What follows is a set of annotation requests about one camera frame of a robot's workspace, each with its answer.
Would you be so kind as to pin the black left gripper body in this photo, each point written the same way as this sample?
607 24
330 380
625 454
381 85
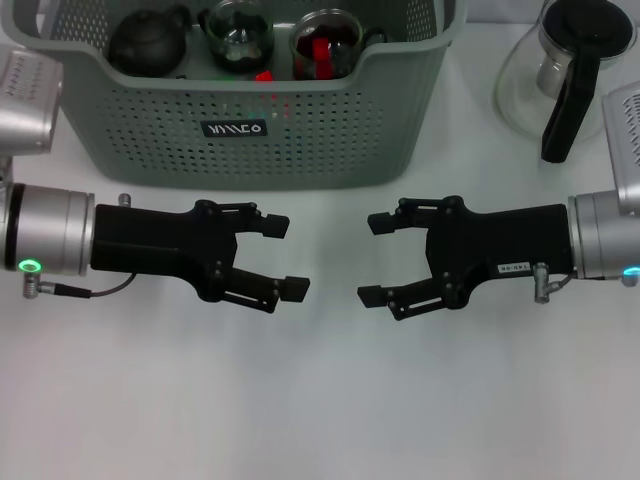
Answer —
155 245

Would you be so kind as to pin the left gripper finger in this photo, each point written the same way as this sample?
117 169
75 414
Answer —
275 225
270 292

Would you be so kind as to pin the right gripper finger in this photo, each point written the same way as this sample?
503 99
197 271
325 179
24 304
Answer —
385 222
395 297

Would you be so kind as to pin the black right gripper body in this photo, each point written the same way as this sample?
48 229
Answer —
495 245

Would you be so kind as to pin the red sloped building brick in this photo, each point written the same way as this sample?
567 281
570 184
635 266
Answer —
264 77

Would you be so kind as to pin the dark red long brick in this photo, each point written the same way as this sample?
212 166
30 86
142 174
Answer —
322 57

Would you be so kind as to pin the grey-green perforated storage bin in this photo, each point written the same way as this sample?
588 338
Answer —
325 150

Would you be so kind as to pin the black clay teapot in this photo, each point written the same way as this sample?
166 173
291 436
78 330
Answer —
147 45

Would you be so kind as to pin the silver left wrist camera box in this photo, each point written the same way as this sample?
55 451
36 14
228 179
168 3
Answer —
25 105

